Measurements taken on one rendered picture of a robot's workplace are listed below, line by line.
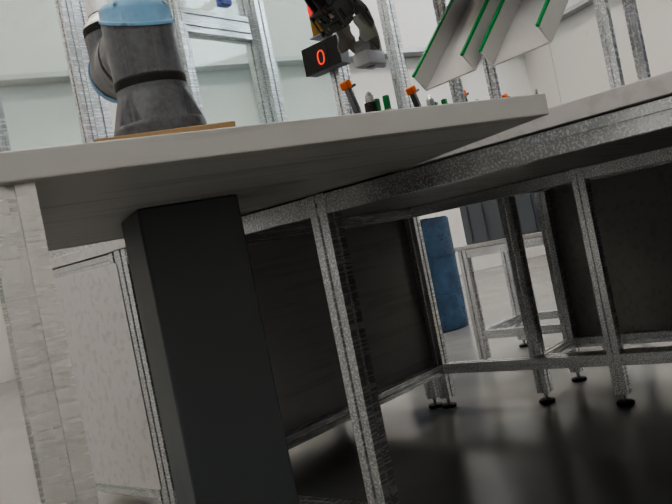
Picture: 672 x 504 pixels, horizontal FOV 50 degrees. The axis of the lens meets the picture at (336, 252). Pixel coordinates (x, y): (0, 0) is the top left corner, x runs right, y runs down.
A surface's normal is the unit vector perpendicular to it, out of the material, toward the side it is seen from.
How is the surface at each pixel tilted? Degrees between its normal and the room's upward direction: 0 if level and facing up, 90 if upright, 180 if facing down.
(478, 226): 90
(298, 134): 90
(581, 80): 90
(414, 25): 90
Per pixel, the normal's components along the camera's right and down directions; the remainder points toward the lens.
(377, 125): 0.42, -0.09
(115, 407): -0.64, 0.13
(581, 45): -0.89, 0.18
